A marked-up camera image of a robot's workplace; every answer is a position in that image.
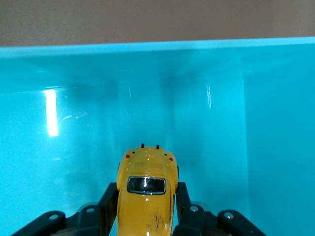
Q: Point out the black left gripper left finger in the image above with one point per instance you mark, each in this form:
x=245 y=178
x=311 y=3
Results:
x=105 y=211

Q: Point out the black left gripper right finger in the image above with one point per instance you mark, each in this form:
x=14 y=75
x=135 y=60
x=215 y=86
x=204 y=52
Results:
x=189 y=221

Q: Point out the teal plastic bin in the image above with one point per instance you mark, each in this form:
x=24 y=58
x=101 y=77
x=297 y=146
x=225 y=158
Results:
x=221 y=123

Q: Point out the yellow beetle toy car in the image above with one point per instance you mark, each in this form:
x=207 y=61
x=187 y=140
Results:
x=145 y=209

